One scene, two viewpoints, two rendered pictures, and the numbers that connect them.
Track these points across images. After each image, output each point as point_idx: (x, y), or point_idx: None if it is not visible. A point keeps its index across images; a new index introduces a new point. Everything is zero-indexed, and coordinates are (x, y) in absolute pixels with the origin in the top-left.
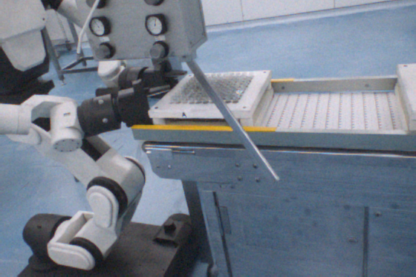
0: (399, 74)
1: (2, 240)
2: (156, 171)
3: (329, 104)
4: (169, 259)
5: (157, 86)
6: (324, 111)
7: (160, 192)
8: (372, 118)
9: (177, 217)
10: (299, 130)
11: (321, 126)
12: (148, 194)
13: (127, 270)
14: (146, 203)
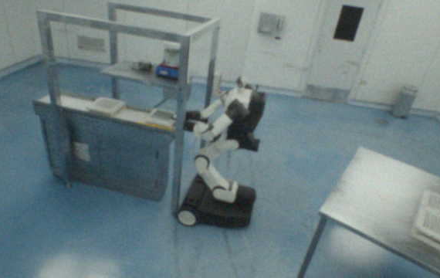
0: (115, 110)
1: (300, 241)
2: None
3: (130, 120)
4: (190, 191)
5: None
6: (133, 118)
7: (212, 267)
8: (125, 114)
9: (189, 208)
10: (145, 108)
11: (137, 115)
12: (221, 266)
13: (207, 193)
14: (220, 258)
